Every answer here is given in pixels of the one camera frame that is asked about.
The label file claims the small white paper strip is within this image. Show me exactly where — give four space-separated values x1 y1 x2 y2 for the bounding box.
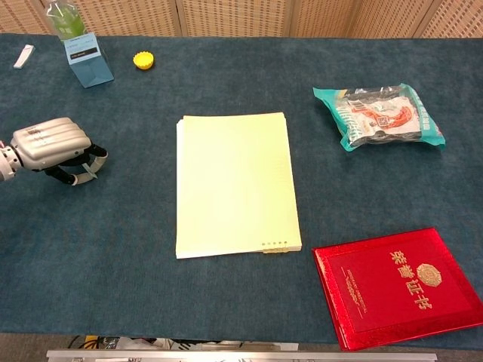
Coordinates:
13 44 36 70

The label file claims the red certificate folder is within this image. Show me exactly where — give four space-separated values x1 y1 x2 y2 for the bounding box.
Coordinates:
311 227 483 352

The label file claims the woven folding screen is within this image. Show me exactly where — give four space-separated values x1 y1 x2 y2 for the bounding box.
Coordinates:
0 0 483 39

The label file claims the blue paper carton box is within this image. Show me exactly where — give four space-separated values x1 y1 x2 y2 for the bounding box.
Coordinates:
63 32 115 89

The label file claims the aluminium frame rail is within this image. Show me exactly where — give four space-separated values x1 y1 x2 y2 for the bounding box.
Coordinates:
45 348 438 362

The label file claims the yellow bottle cap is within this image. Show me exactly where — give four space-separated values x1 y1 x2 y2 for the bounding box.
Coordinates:
132 51 155 71

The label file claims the pale yellow paper stack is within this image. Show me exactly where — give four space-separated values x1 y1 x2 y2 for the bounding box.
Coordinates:
175 111 303 260

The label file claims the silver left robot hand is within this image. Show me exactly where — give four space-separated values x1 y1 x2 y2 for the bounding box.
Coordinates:
10 117 109 186

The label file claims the clear green drink bottle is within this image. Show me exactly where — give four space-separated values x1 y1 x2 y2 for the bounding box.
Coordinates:
45 0 88 41

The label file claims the dark teal table cloth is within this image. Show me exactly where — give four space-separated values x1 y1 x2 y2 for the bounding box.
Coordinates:
0 32 483 345

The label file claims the teal snack food package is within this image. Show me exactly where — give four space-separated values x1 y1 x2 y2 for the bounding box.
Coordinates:
312 83 447 152

